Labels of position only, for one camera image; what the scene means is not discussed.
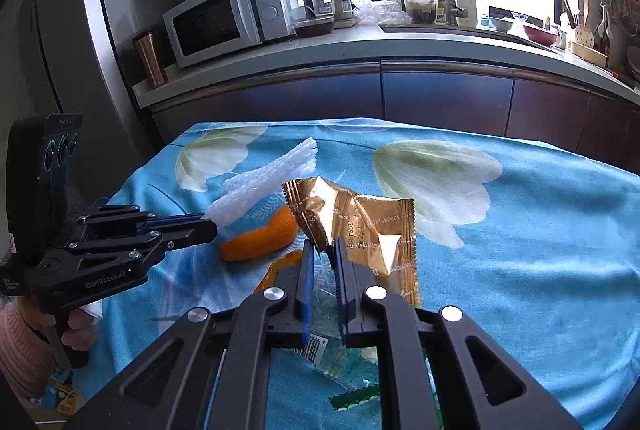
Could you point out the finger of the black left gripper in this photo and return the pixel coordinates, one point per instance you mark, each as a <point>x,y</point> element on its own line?
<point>170,220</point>
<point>187,235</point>

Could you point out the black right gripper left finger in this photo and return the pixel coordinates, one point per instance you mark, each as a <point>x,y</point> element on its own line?
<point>209,370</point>

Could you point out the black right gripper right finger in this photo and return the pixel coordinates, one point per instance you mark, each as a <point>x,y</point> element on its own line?
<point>437,370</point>

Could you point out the green cartoon snack wrapper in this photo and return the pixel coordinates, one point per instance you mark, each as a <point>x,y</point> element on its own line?
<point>359,396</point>

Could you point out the white foam fruit net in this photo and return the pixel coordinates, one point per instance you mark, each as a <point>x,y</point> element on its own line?
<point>243,191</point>

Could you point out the gold foil snack wrapper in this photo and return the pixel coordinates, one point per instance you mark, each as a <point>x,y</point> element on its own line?
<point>378,232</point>

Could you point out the pink left sleeve forearm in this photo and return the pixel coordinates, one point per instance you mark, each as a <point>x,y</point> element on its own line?
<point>26,357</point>

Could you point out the dark kitchen base cabinets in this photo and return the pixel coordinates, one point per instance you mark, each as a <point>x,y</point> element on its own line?
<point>475,98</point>

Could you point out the left hand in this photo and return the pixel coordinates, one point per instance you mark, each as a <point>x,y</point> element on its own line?
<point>80,335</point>

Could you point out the clear barcode plastic wrapper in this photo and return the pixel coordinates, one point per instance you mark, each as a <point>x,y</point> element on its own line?
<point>350,368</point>

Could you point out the copper metal tumbler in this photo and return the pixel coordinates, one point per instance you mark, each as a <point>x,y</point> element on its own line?
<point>145,46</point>

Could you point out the blue floral tablecloth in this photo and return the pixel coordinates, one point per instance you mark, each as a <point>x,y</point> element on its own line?
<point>538,245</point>

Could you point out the silver microwave oven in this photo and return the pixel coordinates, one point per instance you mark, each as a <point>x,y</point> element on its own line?
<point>199,30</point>

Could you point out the dark brown tray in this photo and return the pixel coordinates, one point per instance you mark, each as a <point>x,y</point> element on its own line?
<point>314,27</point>

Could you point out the red bowl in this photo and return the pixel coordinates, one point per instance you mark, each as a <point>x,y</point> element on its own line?
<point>540,36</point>

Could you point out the white soap bottle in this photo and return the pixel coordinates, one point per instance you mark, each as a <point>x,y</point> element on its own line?
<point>470,7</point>

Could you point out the black left camera box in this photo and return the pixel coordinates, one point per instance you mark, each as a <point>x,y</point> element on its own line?
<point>39,152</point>

